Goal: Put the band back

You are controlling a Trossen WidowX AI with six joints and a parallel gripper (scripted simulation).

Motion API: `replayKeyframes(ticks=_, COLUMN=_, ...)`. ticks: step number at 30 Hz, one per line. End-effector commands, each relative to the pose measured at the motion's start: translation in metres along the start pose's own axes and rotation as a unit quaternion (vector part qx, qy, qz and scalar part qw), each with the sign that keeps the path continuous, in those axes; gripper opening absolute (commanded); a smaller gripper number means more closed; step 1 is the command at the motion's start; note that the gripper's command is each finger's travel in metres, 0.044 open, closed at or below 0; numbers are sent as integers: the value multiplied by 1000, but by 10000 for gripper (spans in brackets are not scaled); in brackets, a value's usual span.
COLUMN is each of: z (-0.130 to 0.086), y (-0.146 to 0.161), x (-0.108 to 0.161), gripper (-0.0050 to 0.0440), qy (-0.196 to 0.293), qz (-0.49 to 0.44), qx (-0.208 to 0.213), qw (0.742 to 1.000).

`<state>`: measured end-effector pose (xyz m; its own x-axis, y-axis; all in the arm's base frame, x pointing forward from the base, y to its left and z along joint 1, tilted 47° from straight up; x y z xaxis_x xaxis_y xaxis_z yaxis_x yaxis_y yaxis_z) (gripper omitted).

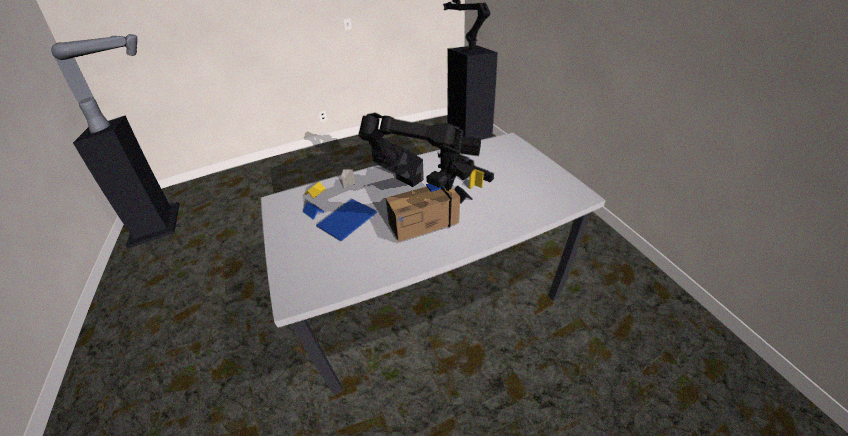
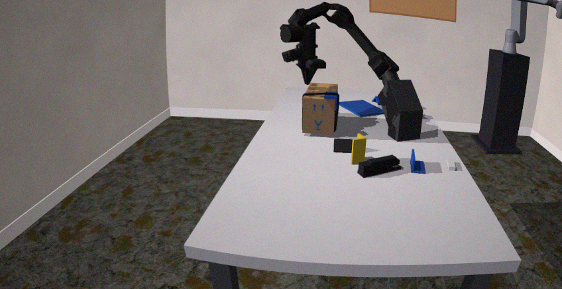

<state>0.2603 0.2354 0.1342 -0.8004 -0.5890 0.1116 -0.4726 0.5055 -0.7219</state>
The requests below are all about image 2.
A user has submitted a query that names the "brown cardboard box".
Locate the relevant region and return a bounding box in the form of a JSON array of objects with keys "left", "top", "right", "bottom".
[{"left": 302, "top": 83, "right": 338, "bottom": 135}]

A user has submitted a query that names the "yellow l-shaped corner guard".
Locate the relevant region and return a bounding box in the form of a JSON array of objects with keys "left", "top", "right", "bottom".
[{"left": 351, "top": 133, "right": 366, "bottom": 165}]

